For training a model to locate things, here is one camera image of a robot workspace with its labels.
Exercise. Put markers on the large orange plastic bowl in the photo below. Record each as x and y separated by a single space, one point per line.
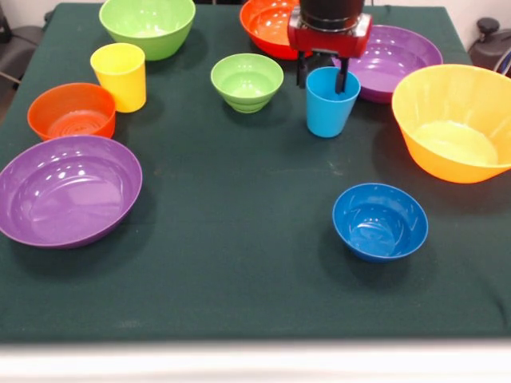
451 131

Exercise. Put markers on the yellow plastic cup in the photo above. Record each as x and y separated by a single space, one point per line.
120 80

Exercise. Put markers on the dark green tablecloth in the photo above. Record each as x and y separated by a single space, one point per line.
239 199

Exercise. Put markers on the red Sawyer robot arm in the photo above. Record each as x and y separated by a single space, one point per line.
331 10

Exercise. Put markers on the light blue plastic cup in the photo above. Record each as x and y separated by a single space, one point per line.
327 115

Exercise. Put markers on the purple plastic bowl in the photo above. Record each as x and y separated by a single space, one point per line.
68 191
399 60

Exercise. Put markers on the small red plastic bowl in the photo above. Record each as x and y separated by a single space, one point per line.
48 115

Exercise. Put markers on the large green plastic bowl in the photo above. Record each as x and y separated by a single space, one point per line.
147 24

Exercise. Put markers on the blue plastic bowl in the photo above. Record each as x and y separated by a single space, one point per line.
379 223

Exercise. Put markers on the small green plastic bowl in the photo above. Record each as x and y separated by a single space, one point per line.
247 84

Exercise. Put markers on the dark grey stand base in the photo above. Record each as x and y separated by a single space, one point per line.
24 44
489 44

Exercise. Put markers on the large red plastic bowl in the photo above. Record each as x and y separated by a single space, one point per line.
263 24

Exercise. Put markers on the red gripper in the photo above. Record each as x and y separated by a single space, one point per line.
327 40

